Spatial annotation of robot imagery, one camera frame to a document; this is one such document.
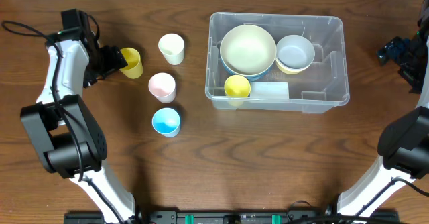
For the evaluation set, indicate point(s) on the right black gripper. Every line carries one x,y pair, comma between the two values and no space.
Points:
391,50

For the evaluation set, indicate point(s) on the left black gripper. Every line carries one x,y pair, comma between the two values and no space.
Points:
112,60

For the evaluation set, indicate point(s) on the yellow cup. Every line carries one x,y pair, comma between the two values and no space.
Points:
134,68
237,86

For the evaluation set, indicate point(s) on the pink cup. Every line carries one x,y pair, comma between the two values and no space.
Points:
163,87

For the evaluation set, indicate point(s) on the pale green cup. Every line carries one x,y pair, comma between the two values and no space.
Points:
172,48

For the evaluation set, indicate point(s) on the light blue cup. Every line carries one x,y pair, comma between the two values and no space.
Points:
166,121

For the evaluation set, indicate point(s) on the grey small bowl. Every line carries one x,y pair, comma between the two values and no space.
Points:
296,53

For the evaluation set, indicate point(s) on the yellow small bowl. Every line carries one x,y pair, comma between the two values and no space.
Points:
288,70

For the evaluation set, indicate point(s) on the cream large bowl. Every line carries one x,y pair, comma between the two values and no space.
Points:
248,50

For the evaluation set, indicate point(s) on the dark blue bowl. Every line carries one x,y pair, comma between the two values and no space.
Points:
224,65
250,78

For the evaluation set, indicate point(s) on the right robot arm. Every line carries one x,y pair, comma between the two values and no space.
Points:
403,146

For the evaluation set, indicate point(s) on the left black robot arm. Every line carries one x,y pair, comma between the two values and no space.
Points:
62,130

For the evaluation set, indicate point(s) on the clear plastic storage container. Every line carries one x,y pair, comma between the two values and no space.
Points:
322,86

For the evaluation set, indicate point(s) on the white label sticker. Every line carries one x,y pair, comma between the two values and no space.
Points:
269,90

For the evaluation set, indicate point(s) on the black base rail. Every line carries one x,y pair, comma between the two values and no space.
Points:
297,215

